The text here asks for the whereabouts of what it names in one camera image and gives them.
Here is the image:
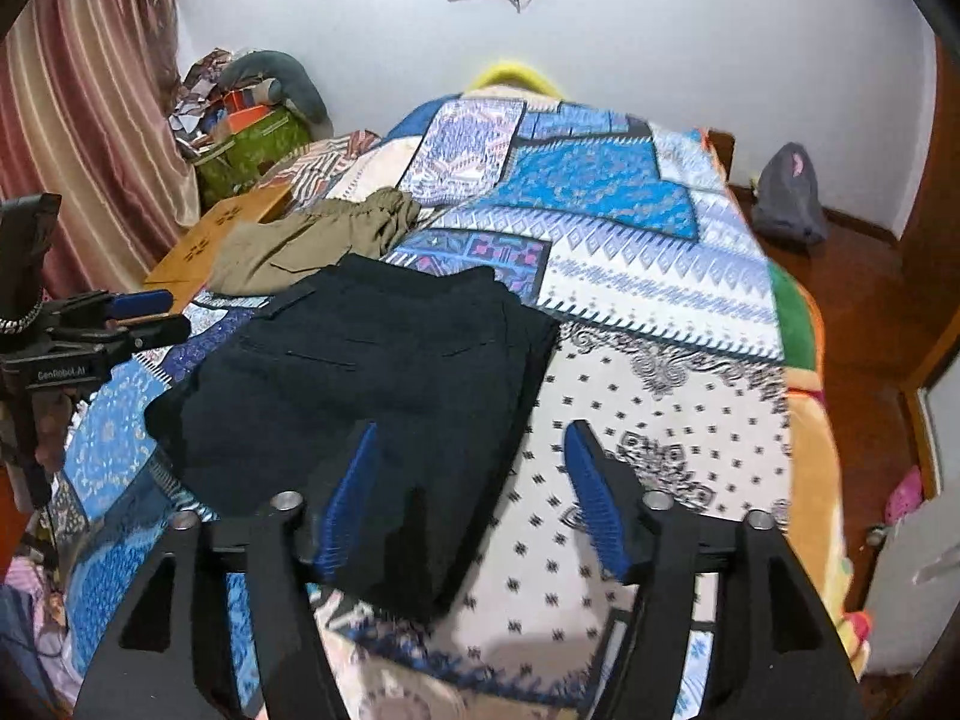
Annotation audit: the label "black pants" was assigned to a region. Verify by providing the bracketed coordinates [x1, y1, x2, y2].
[145, 255, 560, 622]

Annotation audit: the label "orange cardboard box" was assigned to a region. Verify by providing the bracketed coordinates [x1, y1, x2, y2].
[143, 182, 291, 312]

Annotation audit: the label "patchwork blue bedspread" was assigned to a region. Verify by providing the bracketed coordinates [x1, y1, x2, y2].
[47, 92, 812, 720]

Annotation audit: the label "olive green folded pants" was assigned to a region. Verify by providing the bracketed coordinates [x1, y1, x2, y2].
[206, 187, 420, 298]

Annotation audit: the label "orange blanket edge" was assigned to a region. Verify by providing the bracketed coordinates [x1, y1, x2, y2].
[770, 263, 872, 678]

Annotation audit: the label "striped pink curtain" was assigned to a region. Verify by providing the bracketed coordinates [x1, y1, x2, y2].
[2, 0, 200, 298]

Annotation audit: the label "green patterned bag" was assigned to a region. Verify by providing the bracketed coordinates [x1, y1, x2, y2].
[192, 109, 311, 208]

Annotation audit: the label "grey bag on floor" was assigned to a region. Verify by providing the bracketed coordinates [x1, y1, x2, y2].
[750, 143, 828, 247]

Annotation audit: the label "brown wooden door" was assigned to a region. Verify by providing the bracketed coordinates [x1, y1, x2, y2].
[900, 39, 958, 383]

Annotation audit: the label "yellow pillow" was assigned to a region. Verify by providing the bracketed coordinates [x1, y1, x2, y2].
[469, 60, 563, 99]

